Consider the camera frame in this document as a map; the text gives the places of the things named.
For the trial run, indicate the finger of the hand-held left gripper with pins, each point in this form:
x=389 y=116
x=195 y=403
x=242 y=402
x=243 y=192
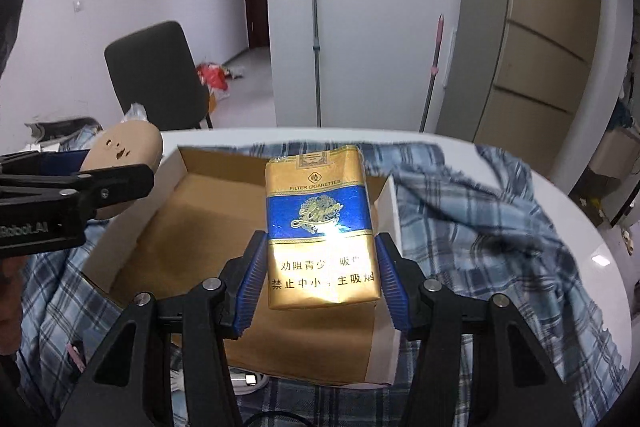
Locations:
x=60 y=162
x=115 y=184

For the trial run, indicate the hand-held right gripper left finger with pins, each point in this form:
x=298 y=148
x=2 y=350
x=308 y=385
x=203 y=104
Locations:
x=247 y=287

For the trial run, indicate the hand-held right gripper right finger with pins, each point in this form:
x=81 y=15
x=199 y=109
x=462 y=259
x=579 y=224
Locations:
x=392 y=282

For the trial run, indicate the beige round wooden object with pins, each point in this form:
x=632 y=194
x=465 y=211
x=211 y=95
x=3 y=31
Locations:
x=130 y=147

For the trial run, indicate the shallow cardboard box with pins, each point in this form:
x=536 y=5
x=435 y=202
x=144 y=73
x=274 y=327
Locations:
x=190 y=237

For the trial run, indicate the gold and blue cigarette pack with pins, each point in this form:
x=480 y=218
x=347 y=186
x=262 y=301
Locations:
x=320 y=227

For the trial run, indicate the white plastic bag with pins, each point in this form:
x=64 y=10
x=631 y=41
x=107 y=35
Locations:
x=135 y=113

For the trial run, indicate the blue plaid shirt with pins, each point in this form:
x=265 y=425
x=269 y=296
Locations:
x=475 y=227

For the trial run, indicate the black chair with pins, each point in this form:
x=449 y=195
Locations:
x=155 y=72

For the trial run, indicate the red plastic bag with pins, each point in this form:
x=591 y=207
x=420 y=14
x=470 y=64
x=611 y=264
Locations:
x=212 y=76

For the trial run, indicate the brown cardboard carton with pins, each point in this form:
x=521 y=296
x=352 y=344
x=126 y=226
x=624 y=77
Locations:
x=610 y=154

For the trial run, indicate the wooden wardrobe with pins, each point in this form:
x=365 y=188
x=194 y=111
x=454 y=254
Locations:
x=540 y=37

